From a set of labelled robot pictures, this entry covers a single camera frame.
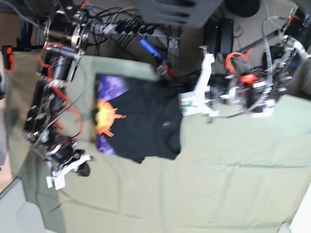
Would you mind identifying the blue orange clamp centre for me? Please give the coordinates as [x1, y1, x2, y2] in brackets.
[140, 38, 177, 80]

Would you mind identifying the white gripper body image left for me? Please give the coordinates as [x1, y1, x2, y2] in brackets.
[46, 150, 94, 190]

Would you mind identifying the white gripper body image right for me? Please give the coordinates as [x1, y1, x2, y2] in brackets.
[179, 46, 219, 123]

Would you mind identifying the robot arm image left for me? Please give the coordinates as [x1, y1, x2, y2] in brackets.
[23, 0, 92, 190]

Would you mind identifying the grey plastic bin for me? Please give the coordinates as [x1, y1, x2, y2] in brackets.
[0, 178, 47, 233]

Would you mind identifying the light green table cloth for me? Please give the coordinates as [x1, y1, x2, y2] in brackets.
[6, 52, 311, 233]

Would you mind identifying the aluminium frame post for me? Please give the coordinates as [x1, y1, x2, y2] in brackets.
[167, 26, 182, 68]

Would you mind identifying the black power adapter pair left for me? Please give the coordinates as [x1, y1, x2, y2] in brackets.
[203, 21, 220, 56]

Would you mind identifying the black power adapter pair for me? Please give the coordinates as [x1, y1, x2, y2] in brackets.
[203, 21, 220, 56]
[220, 18, 234, 54]

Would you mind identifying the blue orange clamp left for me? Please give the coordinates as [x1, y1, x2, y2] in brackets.
[1, 21, 38, 72]

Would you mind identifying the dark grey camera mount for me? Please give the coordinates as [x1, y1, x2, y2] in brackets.
[135, 0, 223, 28]

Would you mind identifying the blue orange clamp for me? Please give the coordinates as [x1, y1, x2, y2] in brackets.
[1, 21, 38, 72]
[140, 38, 177, 80]

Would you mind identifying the dark navy T-shirt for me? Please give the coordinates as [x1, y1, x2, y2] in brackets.
[95, 74, 183, 164]

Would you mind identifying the white power strip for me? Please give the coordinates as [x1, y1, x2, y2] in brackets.
[91, 20, 159, 36]

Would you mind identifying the black power adapter pair right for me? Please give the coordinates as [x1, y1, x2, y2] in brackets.
[220, 18, 234, 54]

